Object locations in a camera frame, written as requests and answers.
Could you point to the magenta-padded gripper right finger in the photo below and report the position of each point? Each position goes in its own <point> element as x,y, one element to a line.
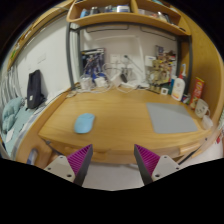
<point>165,166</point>

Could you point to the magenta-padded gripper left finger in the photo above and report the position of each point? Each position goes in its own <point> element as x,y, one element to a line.
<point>59,166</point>

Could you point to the light blue computer mouse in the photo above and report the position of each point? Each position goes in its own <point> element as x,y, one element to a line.
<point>84,123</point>

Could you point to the grey mouse pad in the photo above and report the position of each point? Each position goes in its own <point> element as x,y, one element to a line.
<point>171,117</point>

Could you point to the teal striped bed sheet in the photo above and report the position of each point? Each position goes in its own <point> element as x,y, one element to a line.
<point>20,128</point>

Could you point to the white mug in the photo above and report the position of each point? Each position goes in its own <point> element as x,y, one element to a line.
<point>201,108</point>

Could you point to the small blue box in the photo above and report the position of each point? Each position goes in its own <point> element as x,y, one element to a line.
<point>186,99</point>

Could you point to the teal quilt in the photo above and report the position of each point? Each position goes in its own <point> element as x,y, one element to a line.
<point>11,111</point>

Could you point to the small white clock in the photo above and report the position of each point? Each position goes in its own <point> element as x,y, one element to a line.
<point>164,91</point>

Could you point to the white red-capped lotion bottle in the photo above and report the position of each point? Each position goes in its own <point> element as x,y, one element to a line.
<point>178,88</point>

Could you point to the red chips can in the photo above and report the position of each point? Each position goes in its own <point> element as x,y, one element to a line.
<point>197,91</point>

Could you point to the black backpack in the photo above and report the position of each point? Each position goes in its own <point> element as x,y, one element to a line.
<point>34,88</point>

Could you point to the white desk lamp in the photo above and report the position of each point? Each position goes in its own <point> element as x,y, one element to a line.
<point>136,83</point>

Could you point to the brown tree figure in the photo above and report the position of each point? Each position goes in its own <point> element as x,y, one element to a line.
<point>157,74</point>

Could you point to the white power adapter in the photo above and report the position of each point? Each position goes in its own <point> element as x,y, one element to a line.
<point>116,79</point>

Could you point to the colourful figure box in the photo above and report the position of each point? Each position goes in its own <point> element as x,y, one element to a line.
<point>168,58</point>

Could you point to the robot model kit box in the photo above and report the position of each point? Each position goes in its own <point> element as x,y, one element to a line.
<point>93,63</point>

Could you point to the wooden shelf unit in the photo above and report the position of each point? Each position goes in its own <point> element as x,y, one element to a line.
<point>126,18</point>

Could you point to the white bed guard rail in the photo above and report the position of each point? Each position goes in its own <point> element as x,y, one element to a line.
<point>6,88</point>

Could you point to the grey metal desk frame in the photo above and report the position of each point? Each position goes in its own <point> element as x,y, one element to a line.
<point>68,60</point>

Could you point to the white wall socket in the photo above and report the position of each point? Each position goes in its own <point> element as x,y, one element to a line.
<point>115,58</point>

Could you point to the long wooden wall shelf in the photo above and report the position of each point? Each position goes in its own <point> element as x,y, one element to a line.
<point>36,25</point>

